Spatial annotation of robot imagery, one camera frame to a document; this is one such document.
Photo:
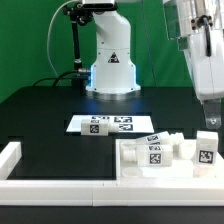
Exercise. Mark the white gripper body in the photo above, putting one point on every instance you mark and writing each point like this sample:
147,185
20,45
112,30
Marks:
206,72

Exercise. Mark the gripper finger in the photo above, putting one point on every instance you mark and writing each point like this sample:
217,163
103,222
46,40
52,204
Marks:
212,112

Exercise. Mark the white square tabletop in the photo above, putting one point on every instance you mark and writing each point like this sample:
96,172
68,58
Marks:
137,167

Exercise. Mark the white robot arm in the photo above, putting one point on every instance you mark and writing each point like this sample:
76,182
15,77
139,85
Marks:
197,25

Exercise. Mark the white sheet with tags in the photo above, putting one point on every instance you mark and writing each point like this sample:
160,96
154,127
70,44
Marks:
127,124

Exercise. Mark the white U-shaped fence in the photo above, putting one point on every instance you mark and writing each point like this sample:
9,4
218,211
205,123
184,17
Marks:
121,192

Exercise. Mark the black camera stand pole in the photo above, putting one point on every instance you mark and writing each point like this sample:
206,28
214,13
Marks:
72,13

